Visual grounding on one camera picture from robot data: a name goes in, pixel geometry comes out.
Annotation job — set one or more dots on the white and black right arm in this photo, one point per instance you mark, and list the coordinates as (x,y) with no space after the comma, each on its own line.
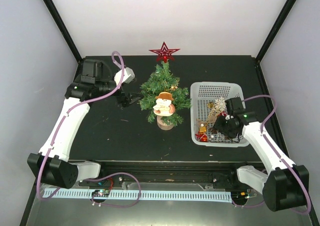
(284,185)

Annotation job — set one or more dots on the black right rear frame post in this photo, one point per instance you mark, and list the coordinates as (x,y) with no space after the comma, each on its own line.
(286,9)

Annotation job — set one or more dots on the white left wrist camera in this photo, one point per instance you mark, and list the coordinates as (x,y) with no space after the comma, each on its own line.
(127,77)

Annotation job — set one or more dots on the white snowflake ornament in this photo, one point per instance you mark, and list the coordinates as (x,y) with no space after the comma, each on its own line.
(220,104)

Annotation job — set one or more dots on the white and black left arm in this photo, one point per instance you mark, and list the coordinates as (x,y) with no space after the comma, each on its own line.
(94,82)

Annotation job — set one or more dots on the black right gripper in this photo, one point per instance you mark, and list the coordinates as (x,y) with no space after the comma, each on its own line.
(217,126)

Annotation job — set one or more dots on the white slotted cable duct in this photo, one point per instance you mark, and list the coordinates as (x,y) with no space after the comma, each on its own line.
(160,195)

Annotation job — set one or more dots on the white perforated plastic basket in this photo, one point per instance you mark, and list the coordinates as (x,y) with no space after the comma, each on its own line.
(203,95)

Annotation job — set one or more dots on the wooden santa ornament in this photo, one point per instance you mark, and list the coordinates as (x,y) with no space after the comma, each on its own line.
(164,105)

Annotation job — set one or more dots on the pine cone ornament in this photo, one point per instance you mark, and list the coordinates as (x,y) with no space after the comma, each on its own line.
(212,131)

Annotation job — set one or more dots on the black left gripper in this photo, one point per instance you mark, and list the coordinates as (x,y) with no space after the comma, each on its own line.
(126,100)

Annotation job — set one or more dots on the burlap bow ornament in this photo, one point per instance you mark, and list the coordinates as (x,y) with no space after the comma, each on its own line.
(211,118)

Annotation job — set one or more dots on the red berry sprig ornament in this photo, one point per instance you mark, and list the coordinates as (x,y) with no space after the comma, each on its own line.
(223,114)

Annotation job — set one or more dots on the small green christmas tree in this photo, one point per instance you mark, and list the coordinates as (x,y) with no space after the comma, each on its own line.
(160,81)

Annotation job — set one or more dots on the black left rear frame post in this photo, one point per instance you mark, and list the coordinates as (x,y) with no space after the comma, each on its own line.
(62,28)

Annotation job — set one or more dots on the black aluminium frame rail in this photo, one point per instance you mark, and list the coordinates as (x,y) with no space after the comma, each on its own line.
(219,174)

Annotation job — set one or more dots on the red star tree topper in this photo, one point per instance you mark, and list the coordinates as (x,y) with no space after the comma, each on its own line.
(164,53)

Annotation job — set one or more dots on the black frame post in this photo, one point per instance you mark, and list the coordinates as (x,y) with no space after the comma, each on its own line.
(62,28)
(286,9)

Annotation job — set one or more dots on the gold foil gift ornament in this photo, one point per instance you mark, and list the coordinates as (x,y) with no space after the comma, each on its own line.
(202,130)

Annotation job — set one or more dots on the red foil gift ornament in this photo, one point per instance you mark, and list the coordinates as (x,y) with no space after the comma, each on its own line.
(201,137)

